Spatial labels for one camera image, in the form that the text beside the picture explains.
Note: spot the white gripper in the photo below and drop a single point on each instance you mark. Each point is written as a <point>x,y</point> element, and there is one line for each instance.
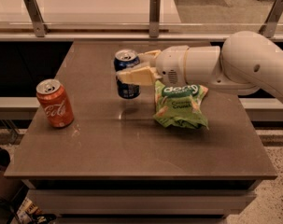
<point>170,64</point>

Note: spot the blue pepsi can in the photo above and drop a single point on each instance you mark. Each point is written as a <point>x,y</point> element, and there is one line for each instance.
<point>126,58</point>

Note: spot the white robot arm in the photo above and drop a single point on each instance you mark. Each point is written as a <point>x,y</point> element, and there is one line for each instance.
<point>245,63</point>

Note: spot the red coke can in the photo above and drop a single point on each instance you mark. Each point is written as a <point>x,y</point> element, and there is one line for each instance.
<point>52,96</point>

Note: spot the green chip bag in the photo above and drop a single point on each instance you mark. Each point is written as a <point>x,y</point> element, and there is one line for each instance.
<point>180,106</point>

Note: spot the printed packet under table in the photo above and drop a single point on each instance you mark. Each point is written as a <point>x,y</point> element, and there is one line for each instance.
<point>30,213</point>

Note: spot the dark bin at left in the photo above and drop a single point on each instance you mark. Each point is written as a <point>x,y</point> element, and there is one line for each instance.
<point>9,188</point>

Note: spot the middle metal railing bracket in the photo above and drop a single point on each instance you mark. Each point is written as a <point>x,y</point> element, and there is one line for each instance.
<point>154,17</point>

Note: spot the metal railing bracket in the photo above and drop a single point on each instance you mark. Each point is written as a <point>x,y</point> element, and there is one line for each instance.
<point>268,28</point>
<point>39,26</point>
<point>154,17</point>

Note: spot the left metal railing bracket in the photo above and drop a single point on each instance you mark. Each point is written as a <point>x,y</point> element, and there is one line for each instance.
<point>39,26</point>

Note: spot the right metal railing bracket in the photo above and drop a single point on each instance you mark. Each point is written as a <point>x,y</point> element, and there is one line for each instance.
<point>268,28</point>

